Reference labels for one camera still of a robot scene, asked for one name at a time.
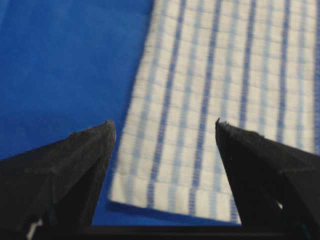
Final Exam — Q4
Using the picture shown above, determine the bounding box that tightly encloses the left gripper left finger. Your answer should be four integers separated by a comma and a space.
0, 120, 116, 240

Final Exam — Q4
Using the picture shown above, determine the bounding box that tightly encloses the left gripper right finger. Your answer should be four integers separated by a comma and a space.
215, 120, 320, 240

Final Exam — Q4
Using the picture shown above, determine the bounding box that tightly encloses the blue striped white towel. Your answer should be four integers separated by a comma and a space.
108, 0, 320, 224

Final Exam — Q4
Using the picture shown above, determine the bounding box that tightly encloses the blue table cloth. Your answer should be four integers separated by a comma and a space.
0, 0, 237, 225

